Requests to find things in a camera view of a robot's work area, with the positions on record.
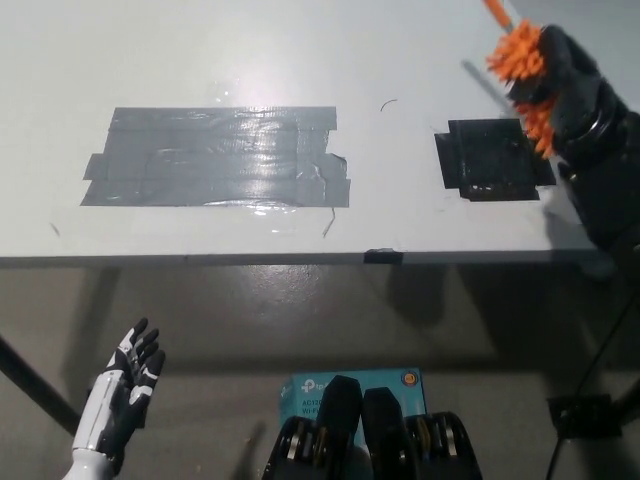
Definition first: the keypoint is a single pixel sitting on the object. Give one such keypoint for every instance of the teal router box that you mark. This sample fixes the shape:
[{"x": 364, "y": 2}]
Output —
[{"x": 305, "y": 390}]

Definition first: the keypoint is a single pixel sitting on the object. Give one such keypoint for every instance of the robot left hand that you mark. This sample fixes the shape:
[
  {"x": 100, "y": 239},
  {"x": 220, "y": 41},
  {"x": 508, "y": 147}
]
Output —
[{"x": 122, "y": 385}]

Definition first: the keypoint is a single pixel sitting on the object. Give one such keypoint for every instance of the black table leg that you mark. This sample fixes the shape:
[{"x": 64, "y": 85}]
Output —
[{"x": 35, "y": 380}]

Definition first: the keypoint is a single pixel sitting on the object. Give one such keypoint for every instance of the black tape square patch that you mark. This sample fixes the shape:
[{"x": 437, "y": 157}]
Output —
[{"x": 490, "y": 160}]

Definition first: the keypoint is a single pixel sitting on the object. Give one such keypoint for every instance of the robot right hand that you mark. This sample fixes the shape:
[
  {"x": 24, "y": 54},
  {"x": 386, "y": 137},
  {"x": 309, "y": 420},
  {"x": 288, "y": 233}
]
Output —
[{"x": 575, "y": 90}]

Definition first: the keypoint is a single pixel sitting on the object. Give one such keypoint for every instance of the orange microfibre duster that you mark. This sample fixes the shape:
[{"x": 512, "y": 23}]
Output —
[{"x": 520, "y": 55}]

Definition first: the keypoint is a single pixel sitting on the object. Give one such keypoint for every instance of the grey duct tape patch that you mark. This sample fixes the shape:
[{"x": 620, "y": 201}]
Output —
[{"x": 215, "y": 157}]

